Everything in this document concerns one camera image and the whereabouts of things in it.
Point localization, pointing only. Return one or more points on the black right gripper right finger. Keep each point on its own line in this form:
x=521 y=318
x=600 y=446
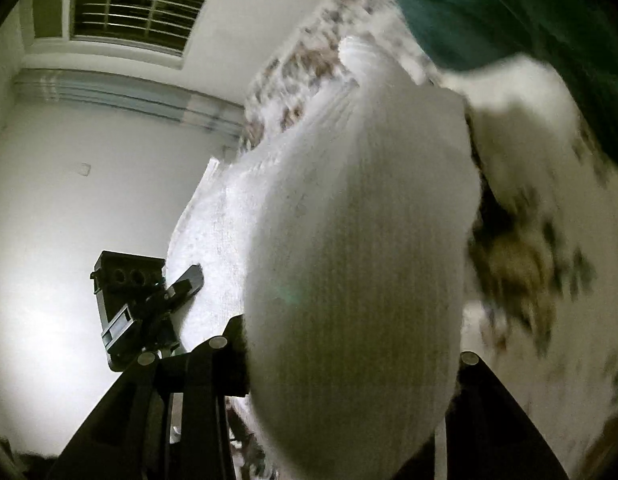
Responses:
x=485 y=435

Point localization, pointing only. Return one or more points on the barred window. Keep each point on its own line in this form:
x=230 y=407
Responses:
x=163 y=26

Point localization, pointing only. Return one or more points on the floral bed sheet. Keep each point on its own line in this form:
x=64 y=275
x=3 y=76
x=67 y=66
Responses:
x=543 y=256

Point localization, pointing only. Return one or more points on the left blue-grey curtain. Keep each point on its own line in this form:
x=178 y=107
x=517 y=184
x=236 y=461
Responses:
x=186 y=107

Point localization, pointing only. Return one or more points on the white knitted sweater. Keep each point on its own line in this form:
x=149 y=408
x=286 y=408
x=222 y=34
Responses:
x=341 y=243

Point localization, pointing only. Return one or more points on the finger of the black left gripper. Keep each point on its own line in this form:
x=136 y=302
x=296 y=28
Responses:
x=184 y=288

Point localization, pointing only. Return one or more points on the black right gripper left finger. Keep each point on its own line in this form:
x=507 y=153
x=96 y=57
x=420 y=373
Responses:
x=165 y=419

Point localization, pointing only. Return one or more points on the dark green plush blanket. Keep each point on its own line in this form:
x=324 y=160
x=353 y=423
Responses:
x=578 y=38

